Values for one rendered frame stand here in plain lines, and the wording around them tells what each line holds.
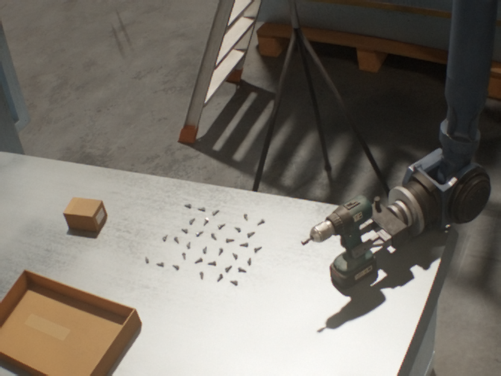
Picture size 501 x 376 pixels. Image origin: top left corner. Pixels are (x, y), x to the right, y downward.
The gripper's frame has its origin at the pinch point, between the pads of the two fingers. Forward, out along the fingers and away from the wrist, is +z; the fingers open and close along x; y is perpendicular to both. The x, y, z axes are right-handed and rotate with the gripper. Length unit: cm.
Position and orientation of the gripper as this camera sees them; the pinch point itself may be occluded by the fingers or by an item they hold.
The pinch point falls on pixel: (353, 244)
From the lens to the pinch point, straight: 199.2
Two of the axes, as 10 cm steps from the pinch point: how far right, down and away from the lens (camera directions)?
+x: 5.1, 4.9, -7.0
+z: -8.4, 4.5, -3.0
